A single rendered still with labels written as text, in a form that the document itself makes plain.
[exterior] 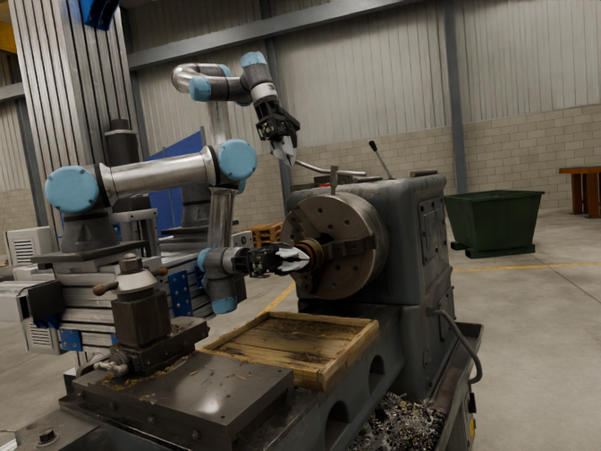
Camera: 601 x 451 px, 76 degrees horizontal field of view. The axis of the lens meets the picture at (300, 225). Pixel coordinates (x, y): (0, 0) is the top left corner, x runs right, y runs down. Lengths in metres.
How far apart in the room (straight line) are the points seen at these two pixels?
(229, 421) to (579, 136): 11.57
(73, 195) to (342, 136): 10.61
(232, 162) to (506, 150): 10.58
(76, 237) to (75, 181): 0.20
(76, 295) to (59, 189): 0.33
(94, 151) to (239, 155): 0.57
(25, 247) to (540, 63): 11.46
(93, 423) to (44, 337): 0.96
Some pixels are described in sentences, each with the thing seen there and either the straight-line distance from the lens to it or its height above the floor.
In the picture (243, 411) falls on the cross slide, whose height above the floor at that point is 0.97.
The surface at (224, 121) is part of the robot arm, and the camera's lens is 1.66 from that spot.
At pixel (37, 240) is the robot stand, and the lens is 1.65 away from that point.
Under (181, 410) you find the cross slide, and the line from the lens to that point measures 0.64.
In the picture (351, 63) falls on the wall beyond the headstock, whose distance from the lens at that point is 11.77.
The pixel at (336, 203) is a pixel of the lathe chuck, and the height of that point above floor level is 1.21.
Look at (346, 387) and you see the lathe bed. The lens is 0.97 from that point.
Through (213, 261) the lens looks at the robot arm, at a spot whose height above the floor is 1.09.
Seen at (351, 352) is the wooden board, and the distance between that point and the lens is 0.91.
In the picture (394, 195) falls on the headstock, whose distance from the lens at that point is 1.20.
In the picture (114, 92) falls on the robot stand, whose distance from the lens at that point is 1.62.
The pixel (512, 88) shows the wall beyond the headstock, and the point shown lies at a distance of 11.68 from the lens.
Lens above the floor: 1.27
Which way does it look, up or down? 6 degrees down
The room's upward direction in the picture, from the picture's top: 7 degrees counter-clockwise
